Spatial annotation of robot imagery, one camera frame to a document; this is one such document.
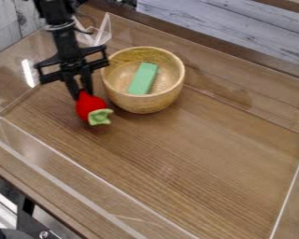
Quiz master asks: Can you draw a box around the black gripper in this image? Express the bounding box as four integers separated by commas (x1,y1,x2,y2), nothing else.
34,26,109,100

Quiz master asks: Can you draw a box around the red plush strawberry toy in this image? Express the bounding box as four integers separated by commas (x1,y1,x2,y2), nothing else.
76,91,113,126

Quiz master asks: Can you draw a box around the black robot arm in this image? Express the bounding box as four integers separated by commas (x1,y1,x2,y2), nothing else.
33,0,109,100

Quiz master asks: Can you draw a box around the green rectangular block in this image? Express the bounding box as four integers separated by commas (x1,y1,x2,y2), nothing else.
127,62,159,95

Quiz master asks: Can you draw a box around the wooden bowl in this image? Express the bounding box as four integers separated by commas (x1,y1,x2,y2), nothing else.
101,46,185,114

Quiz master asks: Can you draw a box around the black table leg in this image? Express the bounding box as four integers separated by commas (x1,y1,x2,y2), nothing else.
17,197,34,230

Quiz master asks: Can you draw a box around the clear acrylic corner bracket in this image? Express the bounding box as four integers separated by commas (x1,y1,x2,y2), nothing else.
73,13,112,47

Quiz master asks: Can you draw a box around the clear acrylic tray wall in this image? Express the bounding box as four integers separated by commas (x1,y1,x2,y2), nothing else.
0,105,199,239

